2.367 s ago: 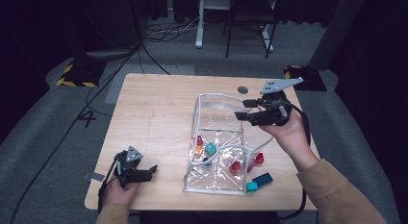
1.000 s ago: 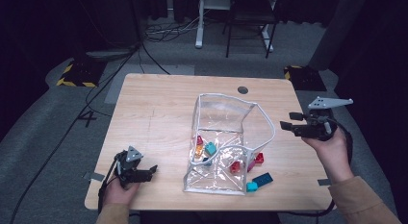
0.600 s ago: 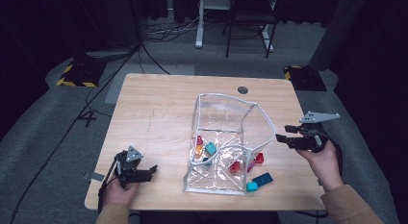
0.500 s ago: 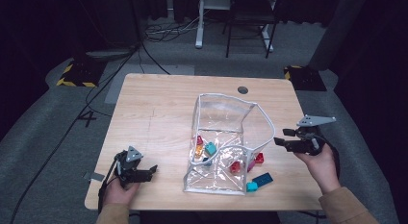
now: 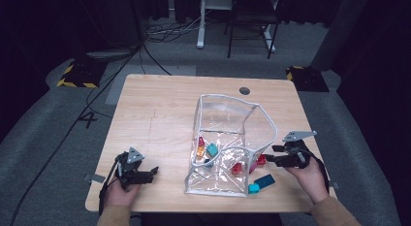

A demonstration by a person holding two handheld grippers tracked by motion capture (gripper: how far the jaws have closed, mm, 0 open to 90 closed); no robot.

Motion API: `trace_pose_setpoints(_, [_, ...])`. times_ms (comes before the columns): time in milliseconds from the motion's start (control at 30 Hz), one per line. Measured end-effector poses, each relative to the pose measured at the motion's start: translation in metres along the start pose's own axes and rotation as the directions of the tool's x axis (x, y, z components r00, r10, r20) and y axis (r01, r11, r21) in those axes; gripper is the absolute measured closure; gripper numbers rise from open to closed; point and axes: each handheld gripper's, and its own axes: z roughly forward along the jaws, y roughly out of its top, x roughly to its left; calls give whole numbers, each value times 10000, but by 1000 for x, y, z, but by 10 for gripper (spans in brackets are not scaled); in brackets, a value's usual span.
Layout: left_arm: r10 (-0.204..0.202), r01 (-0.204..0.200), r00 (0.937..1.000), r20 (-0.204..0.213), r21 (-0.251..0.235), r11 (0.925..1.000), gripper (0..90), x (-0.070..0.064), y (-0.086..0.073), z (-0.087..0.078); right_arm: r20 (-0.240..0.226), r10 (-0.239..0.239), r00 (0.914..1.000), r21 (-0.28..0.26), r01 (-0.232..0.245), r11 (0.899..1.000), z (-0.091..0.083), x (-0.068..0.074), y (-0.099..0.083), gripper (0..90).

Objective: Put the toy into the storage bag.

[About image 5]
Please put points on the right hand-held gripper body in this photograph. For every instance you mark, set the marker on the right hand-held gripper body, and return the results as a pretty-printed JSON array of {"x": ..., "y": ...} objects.
[{"x": 297, "y": 158}]

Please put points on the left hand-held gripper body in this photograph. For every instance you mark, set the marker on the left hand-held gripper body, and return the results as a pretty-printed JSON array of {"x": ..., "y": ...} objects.
[{"x": 129, "y": 169}]

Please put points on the orange toy block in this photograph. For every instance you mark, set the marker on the orange toy block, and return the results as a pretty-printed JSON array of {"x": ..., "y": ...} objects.
[{"x": 200, "y": 152}]

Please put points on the clear plastic bag white trim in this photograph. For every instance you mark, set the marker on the clear plastic bag white trim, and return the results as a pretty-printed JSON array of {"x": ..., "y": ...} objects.
[{"x": 223, "y": 112}]

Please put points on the person's right hand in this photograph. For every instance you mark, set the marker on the person's right hand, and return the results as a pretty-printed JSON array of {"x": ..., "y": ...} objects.
[{"x": 313, "y": 180}]

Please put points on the person's left hand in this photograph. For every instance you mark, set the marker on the person's left hand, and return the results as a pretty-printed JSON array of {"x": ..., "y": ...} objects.
[{"x": 118, "y": 197}]

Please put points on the dark blue flat toy block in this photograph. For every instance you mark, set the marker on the dark blue flat toy block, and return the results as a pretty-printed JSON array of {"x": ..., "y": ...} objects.
[{"x": 264, "y": 180}]

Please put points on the pink toy block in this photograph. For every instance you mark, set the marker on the pink toy block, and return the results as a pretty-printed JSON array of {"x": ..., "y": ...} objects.
[{"x": 253, "y": 167}]

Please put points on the grey tape piece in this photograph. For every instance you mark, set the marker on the grey tape piece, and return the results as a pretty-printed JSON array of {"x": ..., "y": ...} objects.
[
  {"x": 95, "y": 178},
  {"x": 334, "y": 185}
]

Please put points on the round table grommet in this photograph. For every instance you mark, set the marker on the round table grommet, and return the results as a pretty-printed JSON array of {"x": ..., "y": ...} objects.
[{"x": 244, "y": 90}]

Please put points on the yellow black striped base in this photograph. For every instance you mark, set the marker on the yellow black striped base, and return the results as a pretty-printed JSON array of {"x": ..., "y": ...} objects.
[
  {"x": 80, "y": 75},
  {"x": 307, "y": 79}
]

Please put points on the grey floor plate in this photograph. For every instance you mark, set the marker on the grey floor plate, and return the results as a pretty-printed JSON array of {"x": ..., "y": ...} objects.
[{"x": 110, "y": 54}]

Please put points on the grey column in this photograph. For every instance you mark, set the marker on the grey column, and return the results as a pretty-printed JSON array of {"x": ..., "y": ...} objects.
[{"x": 339, "y": 32}]

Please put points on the black chair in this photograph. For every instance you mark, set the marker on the black chair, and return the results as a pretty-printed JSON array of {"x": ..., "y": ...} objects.
[{"x": 255, "y": 17}]

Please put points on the white desk frame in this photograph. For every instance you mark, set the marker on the white desk frame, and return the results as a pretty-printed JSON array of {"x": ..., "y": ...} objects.
[{"x": 201, "y": 32}]

